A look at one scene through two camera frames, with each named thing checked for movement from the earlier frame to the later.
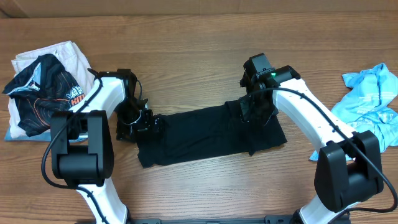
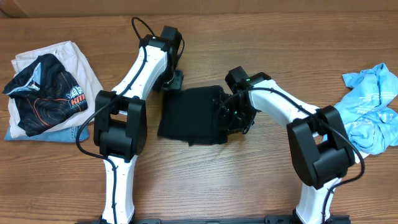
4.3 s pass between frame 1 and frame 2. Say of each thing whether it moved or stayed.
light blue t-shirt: stayed
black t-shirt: moved
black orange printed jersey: stayed
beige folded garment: stayed
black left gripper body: moved
